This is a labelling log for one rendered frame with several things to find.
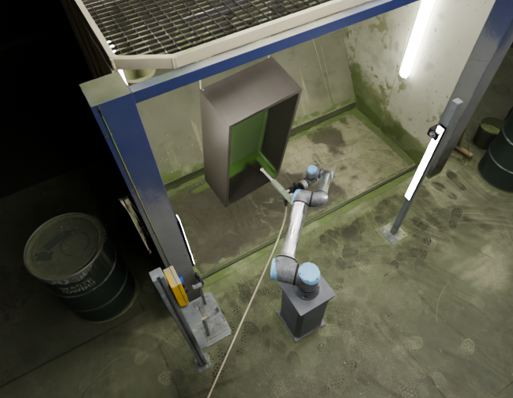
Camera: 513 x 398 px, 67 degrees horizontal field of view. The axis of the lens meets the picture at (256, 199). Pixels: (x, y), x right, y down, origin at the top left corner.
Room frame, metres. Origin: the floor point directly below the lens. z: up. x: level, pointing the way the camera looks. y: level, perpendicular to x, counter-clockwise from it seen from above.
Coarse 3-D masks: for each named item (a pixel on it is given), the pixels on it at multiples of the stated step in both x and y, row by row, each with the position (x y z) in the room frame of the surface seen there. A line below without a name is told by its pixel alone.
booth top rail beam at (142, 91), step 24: (384, 0) 2.02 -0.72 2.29; (408, 0) 2.07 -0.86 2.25; (312, 24) 1.81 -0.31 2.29; (336, 24) 1.85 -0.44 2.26; (240, 48) 1.64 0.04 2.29; (264, 48) 1.65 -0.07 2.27; (168, 72) 1.48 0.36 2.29; (192, 72) 1.48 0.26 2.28; (216, 72) 1.53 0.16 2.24; (144, 96) 1.37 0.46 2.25
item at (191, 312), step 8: (208, 296) 1.05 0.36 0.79; (192, 304) 1.00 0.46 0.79; (216, 304) 1.00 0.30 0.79; (184, 312) 0.95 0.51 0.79; (192, 312) 0.95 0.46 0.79; (200, 312) 0.95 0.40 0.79; (192, 320) 0.89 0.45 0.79; (200, 320) 0.89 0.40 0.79; (224, 320) 0.89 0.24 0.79; (192, 328) 0.84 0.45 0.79; (200, 328) 0.84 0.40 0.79; (208, 328) 0.84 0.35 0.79; (200, 336) 0.78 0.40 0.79; (216, 336) 0.78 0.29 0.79; (200, 344) 0.73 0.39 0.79; (208, 344) 0.73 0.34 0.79
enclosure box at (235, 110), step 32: (256, 64) 2.36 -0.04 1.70; (224, 96) 2.06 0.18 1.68; (256, 96) 2.07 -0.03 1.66; (288, 96) 2.09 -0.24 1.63; (224, 128) 1.87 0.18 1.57; (256, 128) 2.55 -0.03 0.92; (288, 128) 2.27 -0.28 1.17; (224, 160) 1.93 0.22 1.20; (256, 160) 2.53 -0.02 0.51; (224, 192) 2.00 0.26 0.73
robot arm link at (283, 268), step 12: (300, 192) 1.79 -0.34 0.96; (312, 192) 1.79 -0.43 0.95; (300, 204) 1.69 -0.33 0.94; (300, 216) 1.59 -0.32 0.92; (288, 228) 1.51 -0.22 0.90; (300, 228) 1.50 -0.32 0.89; (288, 240) 1.41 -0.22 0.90; (288, 252) 1.31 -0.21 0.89; (276, 264) 1.22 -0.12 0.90; (288, 264) 1.22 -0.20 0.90; (276, 276) 1.15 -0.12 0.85; (288, 276) 1.14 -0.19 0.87
